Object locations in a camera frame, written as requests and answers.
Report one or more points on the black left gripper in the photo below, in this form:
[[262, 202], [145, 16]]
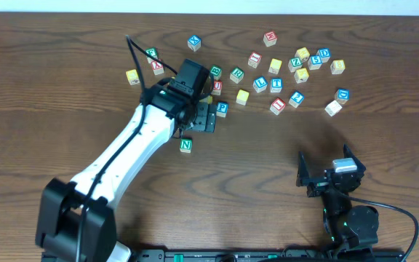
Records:
[[205, 118]]

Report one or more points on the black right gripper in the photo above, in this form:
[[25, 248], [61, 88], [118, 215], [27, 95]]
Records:
[[321, 183]]

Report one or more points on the green N block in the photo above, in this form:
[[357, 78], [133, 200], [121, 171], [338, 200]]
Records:
[[186, 145]]

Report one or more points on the red U block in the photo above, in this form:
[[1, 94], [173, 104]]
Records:
[[217, 87]]

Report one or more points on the green R block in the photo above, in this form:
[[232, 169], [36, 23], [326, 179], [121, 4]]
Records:
[[236, 75]]

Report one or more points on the red i block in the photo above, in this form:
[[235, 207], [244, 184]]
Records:
[[277, 106], [254, 59]]

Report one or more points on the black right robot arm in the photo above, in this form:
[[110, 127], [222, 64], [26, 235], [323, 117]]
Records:
[[350, 227]]

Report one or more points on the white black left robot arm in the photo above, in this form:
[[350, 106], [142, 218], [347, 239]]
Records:
[[77, 219]]

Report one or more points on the yellow block near P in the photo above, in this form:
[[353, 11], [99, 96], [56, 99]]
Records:
[[208, 99]]

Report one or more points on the blue P block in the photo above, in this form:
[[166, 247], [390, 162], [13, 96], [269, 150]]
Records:
[[222, 109]]

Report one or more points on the yellow block centre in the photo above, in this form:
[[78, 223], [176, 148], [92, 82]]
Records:
[[242, 97]]

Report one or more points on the green B block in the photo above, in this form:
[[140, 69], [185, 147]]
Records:
[[216, 71]]

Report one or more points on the plain white block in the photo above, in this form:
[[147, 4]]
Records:
[[333, 108]]

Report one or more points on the red Y block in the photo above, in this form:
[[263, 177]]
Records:
[[157, 67]]

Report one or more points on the blue L block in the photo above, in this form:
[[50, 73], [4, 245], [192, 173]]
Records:
[[260, 84]]

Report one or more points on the blue D block right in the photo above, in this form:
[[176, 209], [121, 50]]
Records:
[[342, 96]]

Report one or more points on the blue d block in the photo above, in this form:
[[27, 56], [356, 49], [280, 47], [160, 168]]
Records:
[[342, 96], [324, 54]]

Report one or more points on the blue 2 block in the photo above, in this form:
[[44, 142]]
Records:
[[296, 99]]

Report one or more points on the blue X block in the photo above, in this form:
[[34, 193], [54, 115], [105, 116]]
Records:
[[194, 43]]

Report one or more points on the yellow block far left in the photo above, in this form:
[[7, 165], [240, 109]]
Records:
[[132, 77]]

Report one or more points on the green F block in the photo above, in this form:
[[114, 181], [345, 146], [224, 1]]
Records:
[[153, 53]]

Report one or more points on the blue T block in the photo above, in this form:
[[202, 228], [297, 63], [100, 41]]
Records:
[[276, 85]]

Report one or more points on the yellow block upper right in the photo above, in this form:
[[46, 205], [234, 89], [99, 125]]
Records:
[[275, 66]]

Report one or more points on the yellow block below Z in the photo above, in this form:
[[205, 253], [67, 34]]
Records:
[[301, 75]]

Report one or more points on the yellow 8 block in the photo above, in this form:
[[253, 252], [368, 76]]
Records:
[[337, 67]]

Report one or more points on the blue 5 block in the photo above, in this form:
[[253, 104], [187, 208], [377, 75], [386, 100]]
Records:
[[314, 62]]

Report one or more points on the red block top right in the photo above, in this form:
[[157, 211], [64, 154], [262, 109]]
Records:
[[270, 38]]

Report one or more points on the green Z block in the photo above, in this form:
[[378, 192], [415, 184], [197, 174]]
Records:
[[294, 64]]

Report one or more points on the blue D block upper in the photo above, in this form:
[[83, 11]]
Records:
[[324, 54]]

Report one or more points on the yellow block near Z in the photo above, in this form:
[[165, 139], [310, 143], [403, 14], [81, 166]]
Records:
[[303, 54]]

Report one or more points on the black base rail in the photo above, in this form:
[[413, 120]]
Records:
[[256, 256]]

